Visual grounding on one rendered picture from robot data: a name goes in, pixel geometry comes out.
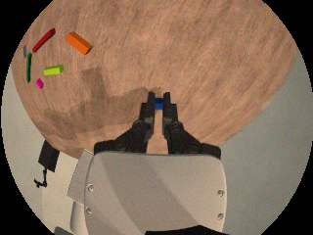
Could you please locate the orange rod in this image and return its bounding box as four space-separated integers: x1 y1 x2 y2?
66 31 93 56

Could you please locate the small blue cube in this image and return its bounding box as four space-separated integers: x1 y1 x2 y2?
155 98 163 110

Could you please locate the small magenta block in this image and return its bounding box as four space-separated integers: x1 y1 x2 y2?
36 78 44 89

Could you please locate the red rod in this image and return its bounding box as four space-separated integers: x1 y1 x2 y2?
32 28 56 53

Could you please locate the lime green rod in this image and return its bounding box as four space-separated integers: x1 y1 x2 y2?
44 65 64 75

